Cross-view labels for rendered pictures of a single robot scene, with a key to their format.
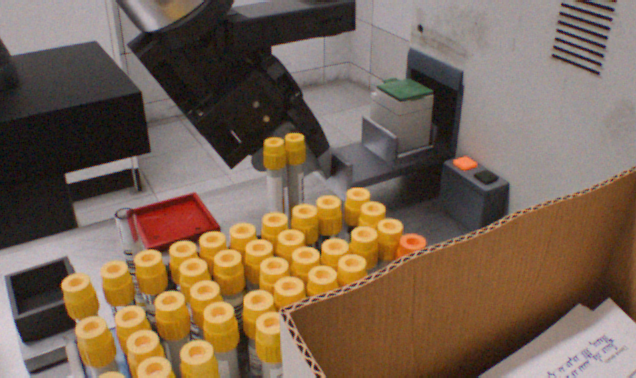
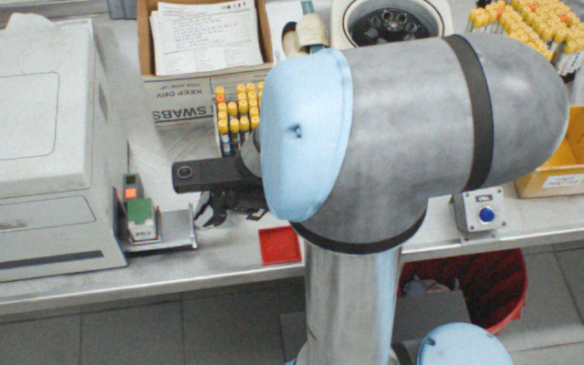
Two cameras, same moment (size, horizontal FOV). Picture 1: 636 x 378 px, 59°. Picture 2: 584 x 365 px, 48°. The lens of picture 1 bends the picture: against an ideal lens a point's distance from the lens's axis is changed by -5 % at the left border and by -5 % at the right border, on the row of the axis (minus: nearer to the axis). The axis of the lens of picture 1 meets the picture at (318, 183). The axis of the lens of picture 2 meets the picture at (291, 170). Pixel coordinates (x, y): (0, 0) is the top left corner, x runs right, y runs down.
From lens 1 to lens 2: 121 cm
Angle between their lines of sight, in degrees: 90
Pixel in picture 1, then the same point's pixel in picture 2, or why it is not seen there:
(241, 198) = (238, 256)
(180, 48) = not seen: hidden behind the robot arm
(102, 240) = not seen: hidden behind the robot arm
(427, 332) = (231, 85)
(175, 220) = (278, 247)
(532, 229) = (192, 76)
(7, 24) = not seen: outside the picture
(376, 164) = (168, 220)
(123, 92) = (292, 317)
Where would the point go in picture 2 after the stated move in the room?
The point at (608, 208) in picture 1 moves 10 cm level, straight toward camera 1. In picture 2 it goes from (155, 81) to (202, 57)
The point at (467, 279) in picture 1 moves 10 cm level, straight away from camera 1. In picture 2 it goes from (216, 78) to (177, 111)
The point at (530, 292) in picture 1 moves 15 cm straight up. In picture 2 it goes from (190, 92) to (178, 34)
